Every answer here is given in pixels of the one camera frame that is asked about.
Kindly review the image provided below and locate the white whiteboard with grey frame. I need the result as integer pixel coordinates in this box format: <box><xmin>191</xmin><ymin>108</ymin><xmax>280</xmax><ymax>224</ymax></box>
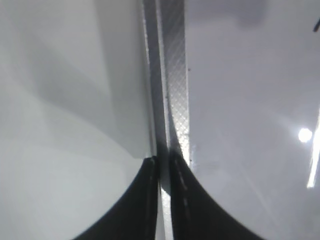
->
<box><xmin>142</xmin><ymin>0</ymin><xmax>320</xmax><ymax>240</ymax></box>

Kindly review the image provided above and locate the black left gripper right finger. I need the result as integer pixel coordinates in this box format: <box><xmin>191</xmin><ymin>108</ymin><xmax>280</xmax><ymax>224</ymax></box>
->
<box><xmin>168</xmin><ymin>150</ymin><xmax>261</xmax><ymax>240</ymax></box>

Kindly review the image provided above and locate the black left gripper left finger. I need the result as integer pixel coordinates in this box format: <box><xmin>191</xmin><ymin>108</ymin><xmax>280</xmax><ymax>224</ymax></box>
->
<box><xmin>75</xmin><ymin>156</ymin><xmax>159</xmax><ymax>240</ymax></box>

